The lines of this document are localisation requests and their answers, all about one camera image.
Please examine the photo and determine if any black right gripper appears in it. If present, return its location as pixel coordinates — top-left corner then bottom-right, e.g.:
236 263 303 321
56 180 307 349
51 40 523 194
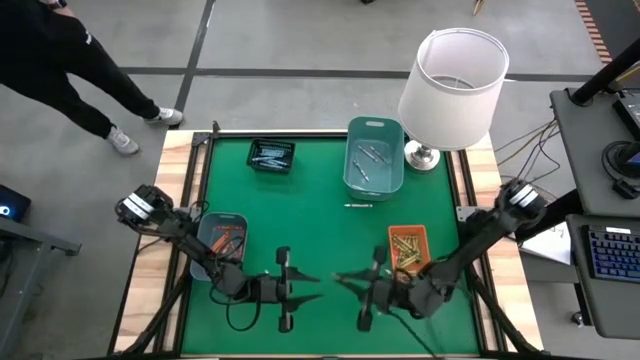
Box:
333 244 407 334

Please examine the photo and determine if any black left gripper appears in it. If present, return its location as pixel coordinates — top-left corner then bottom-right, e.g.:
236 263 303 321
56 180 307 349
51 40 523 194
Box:
252 245 324 334

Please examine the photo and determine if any orange mesh basket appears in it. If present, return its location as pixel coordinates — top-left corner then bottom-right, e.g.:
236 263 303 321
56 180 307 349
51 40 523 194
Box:
388 224 432 275

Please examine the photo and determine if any tall teal plastic bin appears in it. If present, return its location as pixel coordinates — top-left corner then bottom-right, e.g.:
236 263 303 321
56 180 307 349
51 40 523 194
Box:
342 116 406 203

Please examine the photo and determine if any low grey-blue plastic bin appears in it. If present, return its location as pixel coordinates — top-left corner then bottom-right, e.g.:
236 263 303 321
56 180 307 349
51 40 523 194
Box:
189 212 249 282

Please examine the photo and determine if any black mesh basket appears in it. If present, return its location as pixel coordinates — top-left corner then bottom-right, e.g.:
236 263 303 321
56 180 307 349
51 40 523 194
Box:
245 137 297 175

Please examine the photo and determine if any white shade silver table lamp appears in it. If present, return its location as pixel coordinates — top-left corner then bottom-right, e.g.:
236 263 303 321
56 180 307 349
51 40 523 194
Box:
397 27 511 173

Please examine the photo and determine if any white paper sheet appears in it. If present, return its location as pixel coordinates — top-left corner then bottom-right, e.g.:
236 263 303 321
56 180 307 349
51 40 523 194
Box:
518 219 573 266

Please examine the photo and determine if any black support beam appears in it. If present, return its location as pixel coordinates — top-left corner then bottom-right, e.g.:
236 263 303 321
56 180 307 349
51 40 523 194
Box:
512 188 586 245

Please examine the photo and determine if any grey desk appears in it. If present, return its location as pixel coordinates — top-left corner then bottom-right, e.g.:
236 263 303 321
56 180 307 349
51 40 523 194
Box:
564 213 640 341
0 214 82 360
549 87 640 219

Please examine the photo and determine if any backlit black keyboard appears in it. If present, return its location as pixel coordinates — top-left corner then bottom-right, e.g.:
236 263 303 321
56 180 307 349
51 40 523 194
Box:
587 224 640 284

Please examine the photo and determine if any black headset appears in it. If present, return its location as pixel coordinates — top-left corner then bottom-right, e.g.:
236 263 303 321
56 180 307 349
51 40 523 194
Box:
601 140 640 200

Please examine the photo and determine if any black device blue light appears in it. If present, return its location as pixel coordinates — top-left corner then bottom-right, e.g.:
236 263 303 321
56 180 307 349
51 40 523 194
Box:
0 183 32 224

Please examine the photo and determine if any black laptop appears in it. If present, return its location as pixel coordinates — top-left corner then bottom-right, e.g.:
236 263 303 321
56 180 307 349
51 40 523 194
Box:
612 91 640 142

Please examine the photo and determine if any black slanted pole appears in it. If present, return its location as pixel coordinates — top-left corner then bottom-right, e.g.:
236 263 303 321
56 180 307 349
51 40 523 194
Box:
571 37 640 107

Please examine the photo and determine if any person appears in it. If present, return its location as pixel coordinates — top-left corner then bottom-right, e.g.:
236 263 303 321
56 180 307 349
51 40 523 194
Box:
0 0 185 156

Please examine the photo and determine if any hazard striped floor mat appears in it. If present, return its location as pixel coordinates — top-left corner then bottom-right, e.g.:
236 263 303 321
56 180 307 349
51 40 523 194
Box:
573 0 640 65

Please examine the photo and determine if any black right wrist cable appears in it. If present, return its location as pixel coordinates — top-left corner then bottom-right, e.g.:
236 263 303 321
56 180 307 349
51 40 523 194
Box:
387 307 441 360

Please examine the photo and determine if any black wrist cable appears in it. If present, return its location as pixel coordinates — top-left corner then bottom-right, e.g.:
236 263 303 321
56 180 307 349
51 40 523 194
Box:
207 284 262 333
387 307 441 360

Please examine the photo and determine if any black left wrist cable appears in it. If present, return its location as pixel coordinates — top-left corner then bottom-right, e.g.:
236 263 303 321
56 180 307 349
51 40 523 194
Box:
207 284 262 333

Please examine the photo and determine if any desk cable bundle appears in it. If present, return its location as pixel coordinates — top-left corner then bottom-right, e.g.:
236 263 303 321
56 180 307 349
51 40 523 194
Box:
492 117 564 184

